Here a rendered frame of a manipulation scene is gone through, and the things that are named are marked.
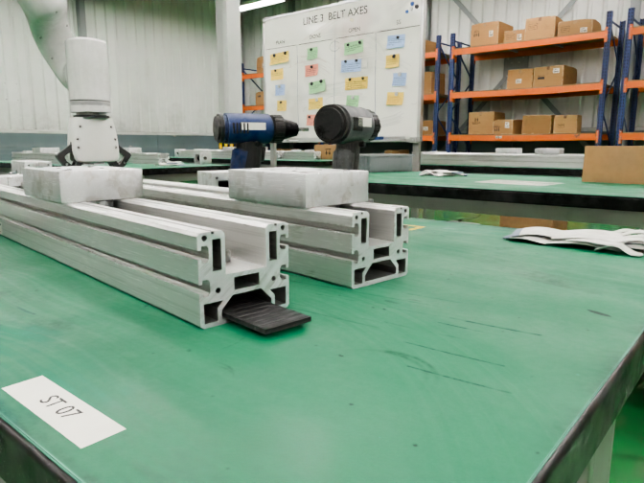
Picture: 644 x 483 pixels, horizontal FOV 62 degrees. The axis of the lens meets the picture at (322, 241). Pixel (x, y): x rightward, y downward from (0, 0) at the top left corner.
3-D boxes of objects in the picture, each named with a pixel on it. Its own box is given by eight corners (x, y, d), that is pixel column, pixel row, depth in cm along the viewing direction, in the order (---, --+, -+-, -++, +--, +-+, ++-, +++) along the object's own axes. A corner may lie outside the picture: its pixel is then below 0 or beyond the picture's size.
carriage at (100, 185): (26, 213, 79) (21, 167, 78) (101, 207, 87) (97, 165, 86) (62, 224, 68) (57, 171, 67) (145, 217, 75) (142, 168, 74)
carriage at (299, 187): (229, 218, 74) (227, 169, 73) (289, 211, 82) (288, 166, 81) (306, 231, 63) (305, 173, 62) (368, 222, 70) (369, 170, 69)
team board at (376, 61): (249, 255, 459) (243, 13, 424) (289, 246, 496) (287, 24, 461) (400, 285, 363) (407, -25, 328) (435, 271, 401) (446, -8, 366)
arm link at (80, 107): (103, 103, 125) (104, 117, 126) (63, 102, 119) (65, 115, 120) (118, 102, 119) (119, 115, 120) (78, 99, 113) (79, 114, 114)
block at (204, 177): (189, 210, 129) (187, 171, 128) (233, 207, 135) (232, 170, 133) (202, 215, 121) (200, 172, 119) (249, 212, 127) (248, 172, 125)
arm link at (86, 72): (64, 102, 120) (75, 99, 113) (58, 40, 118) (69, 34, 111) (103, 103, 125) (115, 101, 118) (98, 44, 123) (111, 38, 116)
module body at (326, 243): (83, 218, 117) (80, 178, 115) (128, 214, 123) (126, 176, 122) (351, 289, 59) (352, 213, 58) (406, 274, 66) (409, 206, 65)
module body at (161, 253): (-17, 227, 104) (-22, 183, 102) (39, 221, 110) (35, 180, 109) (200, 330, 47) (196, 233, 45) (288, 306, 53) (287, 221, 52)
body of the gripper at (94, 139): (106, 112, 126) (110, 161, 128) (60, 111, 119) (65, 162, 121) (120, 111, 120) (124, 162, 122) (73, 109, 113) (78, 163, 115)
